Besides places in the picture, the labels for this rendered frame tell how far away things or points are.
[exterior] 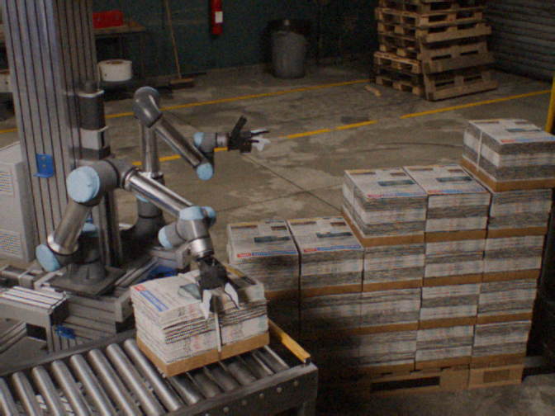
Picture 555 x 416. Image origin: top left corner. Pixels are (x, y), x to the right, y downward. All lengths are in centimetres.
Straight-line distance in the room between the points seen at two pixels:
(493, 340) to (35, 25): 252
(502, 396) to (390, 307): 79
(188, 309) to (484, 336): 181
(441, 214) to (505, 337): 79
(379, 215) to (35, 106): 151
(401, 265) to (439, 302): 29
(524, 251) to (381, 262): 69
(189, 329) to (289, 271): 94
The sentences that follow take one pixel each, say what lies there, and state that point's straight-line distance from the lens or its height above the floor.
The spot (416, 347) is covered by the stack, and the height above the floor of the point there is 27.
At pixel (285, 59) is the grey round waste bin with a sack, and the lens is 1009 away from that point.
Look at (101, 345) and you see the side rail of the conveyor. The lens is 264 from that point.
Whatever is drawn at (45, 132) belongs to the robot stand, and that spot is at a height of 137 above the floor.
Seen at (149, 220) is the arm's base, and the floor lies 89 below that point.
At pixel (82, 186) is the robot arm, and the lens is 255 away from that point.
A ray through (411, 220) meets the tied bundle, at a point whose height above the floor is 95.
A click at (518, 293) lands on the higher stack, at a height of 53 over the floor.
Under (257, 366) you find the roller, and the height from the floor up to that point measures 80.
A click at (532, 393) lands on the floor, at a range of 390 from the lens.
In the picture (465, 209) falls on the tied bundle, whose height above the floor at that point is 99.
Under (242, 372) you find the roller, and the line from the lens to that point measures 245.
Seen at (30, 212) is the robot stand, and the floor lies 100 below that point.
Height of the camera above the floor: 223
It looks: 23 degrees down
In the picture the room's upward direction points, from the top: straight up
